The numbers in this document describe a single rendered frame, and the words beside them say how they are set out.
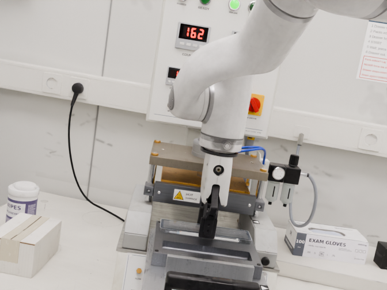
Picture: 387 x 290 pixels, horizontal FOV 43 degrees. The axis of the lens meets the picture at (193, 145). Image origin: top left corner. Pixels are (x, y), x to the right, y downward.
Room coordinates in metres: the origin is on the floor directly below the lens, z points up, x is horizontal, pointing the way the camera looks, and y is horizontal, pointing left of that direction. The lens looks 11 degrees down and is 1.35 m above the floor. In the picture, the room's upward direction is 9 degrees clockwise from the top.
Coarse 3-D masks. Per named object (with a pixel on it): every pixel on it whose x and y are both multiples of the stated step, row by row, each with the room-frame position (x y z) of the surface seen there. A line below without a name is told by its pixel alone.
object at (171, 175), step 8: (168, 168) 1.20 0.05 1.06; (176, 168) 1.21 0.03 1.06; (168, 176) 1.12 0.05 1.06; (176, 176) 1.13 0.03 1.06; (184, 176) 1.14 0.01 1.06; (192, 176) 1.16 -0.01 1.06; (200, 176) 1.16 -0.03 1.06; (184, 184) 1.09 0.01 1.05; (192, 184) 1.09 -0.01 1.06; (200, 184) 1.09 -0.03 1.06; (232, 184) 1.14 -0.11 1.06; (240, 184) 1.15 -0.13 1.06; (248, 184) 1.21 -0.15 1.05; (240, 192) 1.09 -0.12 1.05; (248, 192) 1.10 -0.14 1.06
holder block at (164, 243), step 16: (160, 240) 0.89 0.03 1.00; (176, 240) 0.90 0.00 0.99; (192, 240) 0.91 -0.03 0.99; (208, 240) 0.93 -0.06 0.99; (160, 256) 0.83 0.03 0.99; (192, 256) 0.84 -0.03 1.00; (208, 256) 0.85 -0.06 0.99; (224, 256) 0.89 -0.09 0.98; (240, 256) 0.90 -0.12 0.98; (256, 256) 0.88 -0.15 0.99; (256, 272) 0.84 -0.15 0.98
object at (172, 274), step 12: (168, 276) 0.72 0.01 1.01; (180, 276) 0.72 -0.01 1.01; (192, 276) 0.72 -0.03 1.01; (204, 276) 0.73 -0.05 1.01; (168, 288) 0.72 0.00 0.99; (180, 288) 0.72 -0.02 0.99; (192, 288) 0.72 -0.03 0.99; (204, 288) 0.72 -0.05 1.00; (216, 288) 0.72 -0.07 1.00; (228, 288) 0.72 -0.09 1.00; (240, 288) 0.72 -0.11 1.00; (252, 288) 0.72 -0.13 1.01
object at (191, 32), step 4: (184, 28) 1.29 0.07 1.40; (188, 28) 1.29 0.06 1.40; (192, 28) 1.29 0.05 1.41; (196, 28) 1.29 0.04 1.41; (200, 28) 1.29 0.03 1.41; (184, 32) 1.29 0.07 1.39; (188, 32) 1.29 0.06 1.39; (192, 32) 1.29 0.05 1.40; (196, 32) 1.29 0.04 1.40; (200, 32) 1.29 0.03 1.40; (204, 32) 1.29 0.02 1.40; (184, 36) 1.29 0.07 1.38; (188, 36) 1.29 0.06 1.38; (192, 36) 1.29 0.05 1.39; (196, 36) 1.29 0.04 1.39; (200, 36) 1.29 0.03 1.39
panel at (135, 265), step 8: (128, 256) 0.96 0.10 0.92; (136, 256) 0.97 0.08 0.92; (144, 256) 0.97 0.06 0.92; (128, 264) 0.96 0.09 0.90; (136, 264) 0.96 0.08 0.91; (144, 264) 0.96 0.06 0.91; (128, 272) 0.95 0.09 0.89; (136, 272) 0.95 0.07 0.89; (264, 272) 0.98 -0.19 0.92; (128, 280) 0.94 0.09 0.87; (136, 280) 0.95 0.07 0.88; (128, 288) 0.94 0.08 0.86; (136, 288) 0.94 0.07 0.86
